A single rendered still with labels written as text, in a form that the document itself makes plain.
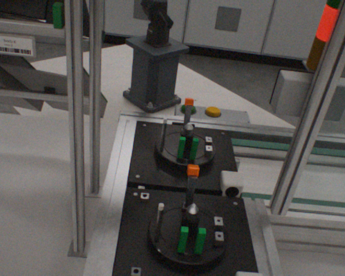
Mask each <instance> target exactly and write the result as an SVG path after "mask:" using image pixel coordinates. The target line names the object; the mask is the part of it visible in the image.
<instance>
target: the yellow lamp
mask: <svg viewBox="0 0 345 276"><path fill-rule="evenodd" d="M324 46H325V42H324V41H322V40H320V39H319V38H317V37H316V36H315V39H314V42H313V45H312V46H311V49H310V52H309V55H308V59H307V62H306V65H307V67H308V68H310V69H312V70H314V71H316V70H317V67H318V63H319V61H320V58H321V55H322V53H323V50H324Z"/></svg>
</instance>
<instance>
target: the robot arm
mask: <svg viewBox="0 0 345 276"><path fill-rule="evenodd" d="M140 4H141V5H142V10H143V12H144V13H145V14H146V16H147V17H148V20H149V21H151V23H150V24H148V29H147V34H146V40H143V41H144V42H145V43H147V44H149V45H151V46H153V47H155V48H161V47H167V46H170V45H171V43H169V33H170V29H171V28H172V26H173V24H174V22H173V21H172V20H171V18H170V17H169V16H168V14H167V13H168V0H142V2H141V3H140Z"/></svg>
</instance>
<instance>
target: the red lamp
mask: <svg viewBox="0 0 345 276"><path fill-rule="evenodd" d="M336 13H337V10H336V9H333V8H330V7H328V6H327V5H325V8H324V11H323V14H322V16H321V20H320V23H319V26H318V29H317V32H316V37H317V38H319V39H320V40H322V41H324V42H326V40H327V37H328V35H329V34H330V30H331V27H332V24H333V22H334V19H335V15H336Z"/></svg>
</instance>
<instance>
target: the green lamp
mask: <svg viewBox="0 0 345 276"><path fill-rule="evenodd" d="M340 1H341V0H327V1H326V5H327V6H328V7H330V8H333V9H336V10H337V9H338V6H339V4H340Z"/></svg>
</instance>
